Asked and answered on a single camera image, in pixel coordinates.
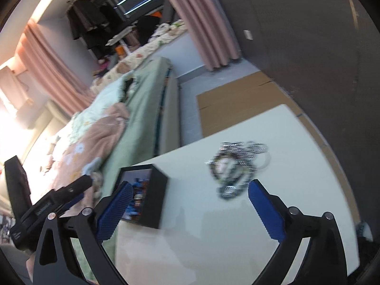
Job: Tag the black bag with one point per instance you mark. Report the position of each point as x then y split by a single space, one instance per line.
148 29

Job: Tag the black jewelry box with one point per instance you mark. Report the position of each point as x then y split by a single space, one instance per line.
154 196

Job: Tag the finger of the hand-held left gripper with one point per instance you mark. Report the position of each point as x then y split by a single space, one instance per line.
77 186

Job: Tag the pink printed fleece blanket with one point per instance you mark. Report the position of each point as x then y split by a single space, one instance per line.
95 142

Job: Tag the white wall socket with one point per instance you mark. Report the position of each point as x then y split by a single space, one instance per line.
248 34

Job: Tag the small white folding table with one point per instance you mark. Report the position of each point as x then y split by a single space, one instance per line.
121 34

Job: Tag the pink curtain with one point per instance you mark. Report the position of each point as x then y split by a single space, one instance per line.
53 65
202 20

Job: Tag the orange box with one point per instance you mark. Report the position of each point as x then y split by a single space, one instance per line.
121 51

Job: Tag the grey pillow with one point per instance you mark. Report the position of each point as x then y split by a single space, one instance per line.
169 14

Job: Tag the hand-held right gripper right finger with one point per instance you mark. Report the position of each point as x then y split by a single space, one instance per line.
265 210

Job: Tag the cream hanging garment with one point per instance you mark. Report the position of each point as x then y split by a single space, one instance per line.
14 86

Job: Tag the printed window seat cushion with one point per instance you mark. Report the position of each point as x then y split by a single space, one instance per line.
142 53

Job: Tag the green bed sheet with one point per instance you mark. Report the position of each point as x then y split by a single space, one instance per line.
142 118

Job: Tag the person's left hand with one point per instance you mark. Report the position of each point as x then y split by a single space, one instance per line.
30 270

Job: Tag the plush toys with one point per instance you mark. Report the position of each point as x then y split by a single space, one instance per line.
102 66

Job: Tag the white patterned cloth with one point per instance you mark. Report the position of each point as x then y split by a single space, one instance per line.
162 29

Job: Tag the flat cardboard sheet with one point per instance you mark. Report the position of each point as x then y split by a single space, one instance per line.
237 107

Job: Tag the beige padded headboard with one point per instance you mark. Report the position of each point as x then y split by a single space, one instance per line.
41 115

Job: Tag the pale green quilt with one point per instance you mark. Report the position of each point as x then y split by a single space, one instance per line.
104 101

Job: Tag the window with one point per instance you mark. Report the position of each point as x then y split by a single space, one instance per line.
133 0

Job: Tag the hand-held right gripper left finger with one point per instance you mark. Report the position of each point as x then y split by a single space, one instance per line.
114 210

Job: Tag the dark hanging clothes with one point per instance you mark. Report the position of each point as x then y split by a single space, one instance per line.
89 23

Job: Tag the pile of colourful bead jewelry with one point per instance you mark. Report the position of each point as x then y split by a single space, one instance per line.
138 196

